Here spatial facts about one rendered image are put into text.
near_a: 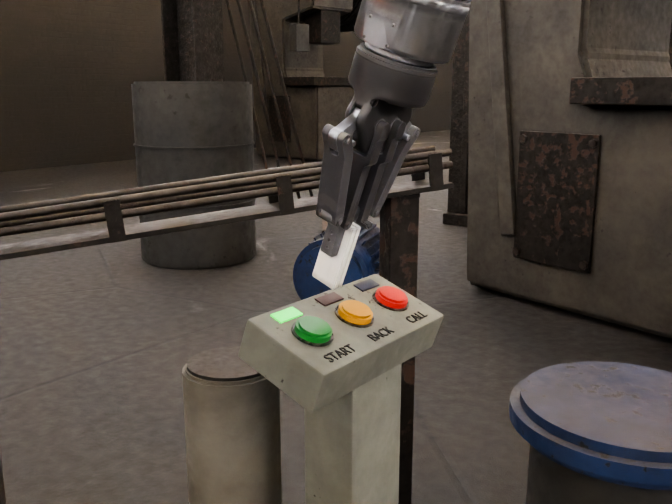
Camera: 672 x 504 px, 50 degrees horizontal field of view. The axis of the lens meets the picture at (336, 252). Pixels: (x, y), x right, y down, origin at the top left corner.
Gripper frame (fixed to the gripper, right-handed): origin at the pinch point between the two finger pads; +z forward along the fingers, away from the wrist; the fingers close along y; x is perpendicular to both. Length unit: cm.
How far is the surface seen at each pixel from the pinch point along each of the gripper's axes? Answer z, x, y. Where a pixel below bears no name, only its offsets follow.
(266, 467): 32.3, -1.9, -2.9
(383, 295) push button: 8.7, 0.1, -13.1
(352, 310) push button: 8.6, 0.5, -6.3
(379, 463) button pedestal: 24.7, 9.7, -7.6
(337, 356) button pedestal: 9.7, 4.5, 0.9
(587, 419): 19.1, 24.1, -33.1
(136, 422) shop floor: 101, -73, -50
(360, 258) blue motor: 74, -78, -143
